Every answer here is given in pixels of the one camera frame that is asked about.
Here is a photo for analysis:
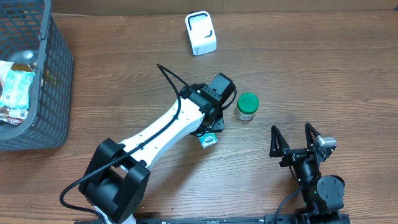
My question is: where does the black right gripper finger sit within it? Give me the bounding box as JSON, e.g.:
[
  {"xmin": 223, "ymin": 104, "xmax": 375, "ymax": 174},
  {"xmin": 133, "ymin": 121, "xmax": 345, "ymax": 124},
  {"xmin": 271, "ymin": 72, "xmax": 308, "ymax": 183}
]
[
  {"xmin": 269, "ymin": 125, "xmax": 290, "ymax": 157},
  {"xmin": 305, "ymin": 123, "xmax": 320, "ymax": 148}
]

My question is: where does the small teal tissue pack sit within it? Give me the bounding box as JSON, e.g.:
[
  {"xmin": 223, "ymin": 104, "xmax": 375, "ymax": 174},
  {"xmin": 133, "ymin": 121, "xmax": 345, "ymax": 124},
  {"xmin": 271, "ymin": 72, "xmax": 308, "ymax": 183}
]
[{"xmin": 198, "ymin": 133, "xmax": 218, "ymax": 149}]

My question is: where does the green lid jar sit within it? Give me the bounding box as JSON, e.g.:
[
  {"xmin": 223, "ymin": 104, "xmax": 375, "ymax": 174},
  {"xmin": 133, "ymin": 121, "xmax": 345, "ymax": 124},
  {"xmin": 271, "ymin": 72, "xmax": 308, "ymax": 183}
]
[{"xmin": 234, "ymin": 92, "xmax": 259, "ymax": 121}]

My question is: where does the yellow liquid bottle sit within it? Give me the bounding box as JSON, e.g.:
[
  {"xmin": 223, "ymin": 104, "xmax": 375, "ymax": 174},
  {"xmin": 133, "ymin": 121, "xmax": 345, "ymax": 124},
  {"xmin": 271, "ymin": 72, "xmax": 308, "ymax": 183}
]
[{"xmin": 9, "ymin": 50, "xmax": 39, "ymax": 72}]

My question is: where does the brown snack bag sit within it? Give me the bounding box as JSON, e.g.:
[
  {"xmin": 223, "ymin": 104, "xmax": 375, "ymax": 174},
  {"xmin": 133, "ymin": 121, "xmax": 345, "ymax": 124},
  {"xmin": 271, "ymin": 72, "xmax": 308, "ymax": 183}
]
[{"xmin": 1, "ymin": 61, "xmax": 29, "ymax": 126}]

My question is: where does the teal wet wipes pack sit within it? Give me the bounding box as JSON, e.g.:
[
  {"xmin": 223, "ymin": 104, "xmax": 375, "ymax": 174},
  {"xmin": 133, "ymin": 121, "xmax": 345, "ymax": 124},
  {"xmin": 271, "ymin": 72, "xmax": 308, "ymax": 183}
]
[{"xmin": 1, "ymin": 70, "xmax": 35, "ymax": 110}]

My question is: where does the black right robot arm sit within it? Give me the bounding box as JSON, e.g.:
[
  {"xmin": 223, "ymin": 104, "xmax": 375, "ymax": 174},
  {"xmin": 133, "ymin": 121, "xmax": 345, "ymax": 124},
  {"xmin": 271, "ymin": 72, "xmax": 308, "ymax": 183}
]
[{"xmin": 269, "ymin": 123, "xmax": 350, "ymax": 224}]

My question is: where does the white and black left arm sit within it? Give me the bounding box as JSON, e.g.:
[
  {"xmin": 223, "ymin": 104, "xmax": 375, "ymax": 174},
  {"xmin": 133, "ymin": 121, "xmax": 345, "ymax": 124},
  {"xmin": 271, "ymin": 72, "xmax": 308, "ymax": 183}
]
[{"xmin": 78, "ymin": 84, "xmax": 236, "ymax": 223}]

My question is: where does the white barcode scanner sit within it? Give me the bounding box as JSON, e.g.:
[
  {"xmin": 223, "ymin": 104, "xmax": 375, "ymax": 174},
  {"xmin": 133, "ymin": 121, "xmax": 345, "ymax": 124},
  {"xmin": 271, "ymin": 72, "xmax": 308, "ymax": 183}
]
[{"xmin": 185, "ymin": 11, "xmax": 217, "ymax": 56}]

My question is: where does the grey plastic mesh basket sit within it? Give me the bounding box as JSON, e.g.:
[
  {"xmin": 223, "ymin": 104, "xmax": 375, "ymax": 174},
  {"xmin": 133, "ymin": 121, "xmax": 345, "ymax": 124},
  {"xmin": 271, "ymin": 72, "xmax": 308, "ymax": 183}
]
[{"xmin": 1, "ymin": 0, "xmax": 74, "ymax": 151}]

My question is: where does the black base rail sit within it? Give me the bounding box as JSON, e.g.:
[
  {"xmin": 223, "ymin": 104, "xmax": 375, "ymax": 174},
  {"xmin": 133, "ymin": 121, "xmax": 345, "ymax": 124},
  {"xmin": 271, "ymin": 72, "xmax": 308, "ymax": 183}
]
[{"xmin": 74, "ymin": 215, "xmax": 351, "ymax": 224}]

